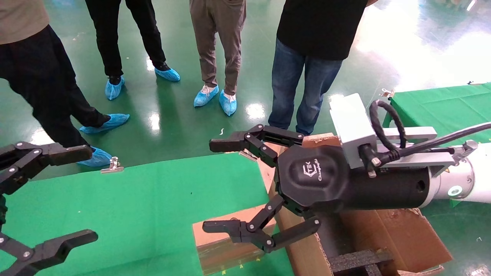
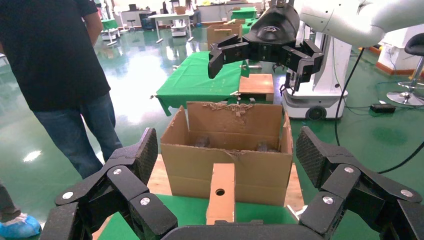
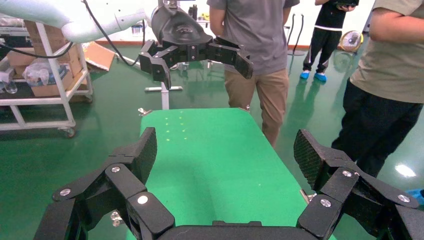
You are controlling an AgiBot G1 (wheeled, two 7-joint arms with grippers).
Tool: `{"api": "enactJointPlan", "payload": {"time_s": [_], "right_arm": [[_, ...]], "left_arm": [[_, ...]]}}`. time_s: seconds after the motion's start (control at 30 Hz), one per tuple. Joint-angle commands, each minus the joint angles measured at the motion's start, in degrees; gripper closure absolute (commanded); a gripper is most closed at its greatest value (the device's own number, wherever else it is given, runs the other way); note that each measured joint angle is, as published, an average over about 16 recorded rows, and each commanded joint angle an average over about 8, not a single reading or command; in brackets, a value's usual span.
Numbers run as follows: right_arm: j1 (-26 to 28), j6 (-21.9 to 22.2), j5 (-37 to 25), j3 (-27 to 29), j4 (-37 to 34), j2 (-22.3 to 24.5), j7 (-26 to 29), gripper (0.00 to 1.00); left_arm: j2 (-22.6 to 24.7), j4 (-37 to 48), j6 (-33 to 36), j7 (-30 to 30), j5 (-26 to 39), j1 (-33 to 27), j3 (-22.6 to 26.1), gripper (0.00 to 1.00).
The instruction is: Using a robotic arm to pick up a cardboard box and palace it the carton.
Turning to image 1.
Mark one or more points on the person in slim black trousers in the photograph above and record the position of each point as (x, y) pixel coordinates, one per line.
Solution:
(107, 38)

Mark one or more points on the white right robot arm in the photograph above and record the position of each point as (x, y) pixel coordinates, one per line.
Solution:
(479, 172)

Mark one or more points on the large green table cloth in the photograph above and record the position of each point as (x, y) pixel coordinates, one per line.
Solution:
(153, 199)

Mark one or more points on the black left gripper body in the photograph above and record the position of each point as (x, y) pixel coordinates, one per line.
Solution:
(2, 211)

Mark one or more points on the silver metal binder clip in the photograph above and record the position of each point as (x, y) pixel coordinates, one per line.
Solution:
(114, 165)
(247, 155)
(387, 93)

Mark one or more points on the person in brown trousers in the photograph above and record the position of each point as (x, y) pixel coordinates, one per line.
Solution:
(215, 38)

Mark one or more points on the small brown cardboard box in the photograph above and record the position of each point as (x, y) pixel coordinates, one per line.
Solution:
(215, 253)

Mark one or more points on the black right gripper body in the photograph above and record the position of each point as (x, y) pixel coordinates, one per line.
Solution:
(314, 176)

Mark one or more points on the grey metal camera bracket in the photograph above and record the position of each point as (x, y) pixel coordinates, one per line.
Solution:
(422, 161)

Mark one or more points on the large open cardboard carton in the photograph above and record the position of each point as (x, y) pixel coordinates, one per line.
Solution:
(402, 237)

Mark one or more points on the blue shoe cover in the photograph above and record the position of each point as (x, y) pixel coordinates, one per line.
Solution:
(228, 104)
(168, 74)
(98, 158)
(205, 96)
(114, 90)
(111, 120)

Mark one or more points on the person in tan shirt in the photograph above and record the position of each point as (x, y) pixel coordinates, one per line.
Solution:
(38, 76)

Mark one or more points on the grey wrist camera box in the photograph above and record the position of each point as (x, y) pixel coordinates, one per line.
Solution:
(351, 122)

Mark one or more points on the black foam bar insert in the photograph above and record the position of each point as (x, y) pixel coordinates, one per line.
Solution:
(356, 260)

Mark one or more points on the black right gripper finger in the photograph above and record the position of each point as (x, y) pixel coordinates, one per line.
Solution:
(230, 143)
(238, 230)

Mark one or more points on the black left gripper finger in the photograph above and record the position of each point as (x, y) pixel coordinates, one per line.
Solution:
(57, 247)
(65, 154)

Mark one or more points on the person in blue jeans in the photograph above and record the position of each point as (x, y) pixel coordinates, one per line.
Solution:
(318, 27)

